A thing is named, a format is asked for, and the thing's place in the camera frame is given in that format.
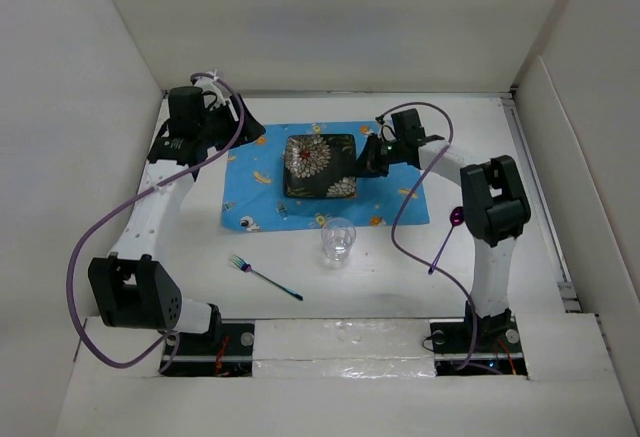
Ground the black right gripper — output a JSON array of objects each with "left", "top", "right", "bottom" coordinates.
[{"left": 346, "top": 132, "right": 405, "bottom": 178}]

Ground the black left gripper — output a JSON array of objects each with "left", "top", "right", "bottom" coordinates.
[{"left": 196, "top": 95, "right": 263, "bottom": 151}]

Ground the black floral square plate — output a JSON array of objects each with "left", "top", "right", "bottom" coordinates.
[{"left": 283, "top": 134, "right": 357, "bottom": 200}]

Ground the blue space print cloth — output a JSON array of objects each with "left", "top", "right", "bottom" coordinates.
[{"left": 221, "top": 121, "right": 420, "bottom": 232}]

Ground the clear plastic cup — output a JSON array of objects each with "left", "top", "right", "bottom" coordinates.
[{"left": 321, "top": 217, "right": 357, "bottom": 269}]

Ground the purple metal spoon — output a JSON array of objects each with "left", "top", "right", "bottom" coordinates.
[{"left": 428, "top": 206, "right": 465, "bottom": 275}]

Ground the iridescent metal fork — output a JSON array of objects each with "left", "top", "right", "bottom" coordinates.
[{"left": 229, "top": 255, "right": 304, "bottom": 302}]

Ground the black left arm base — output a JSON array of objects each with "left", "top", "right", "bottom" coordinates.
[{"left": 159, "top": 320, "right": 256, "bottom": 378}]

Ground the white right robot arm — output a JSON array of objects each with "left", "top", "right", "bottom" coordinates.
[{"left": 355, "top": 102, "right": 531, "bottom": 351}]

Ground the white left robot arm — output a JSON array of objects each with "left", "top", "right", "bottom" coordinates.
[{"left": 88, "top": 72, "right": 265, "bottom": 354}]

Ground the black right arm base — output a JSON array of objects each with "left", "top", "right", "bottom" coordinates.
[{"left": 422, "top": 306, "right": 528, "bottom": 376}]

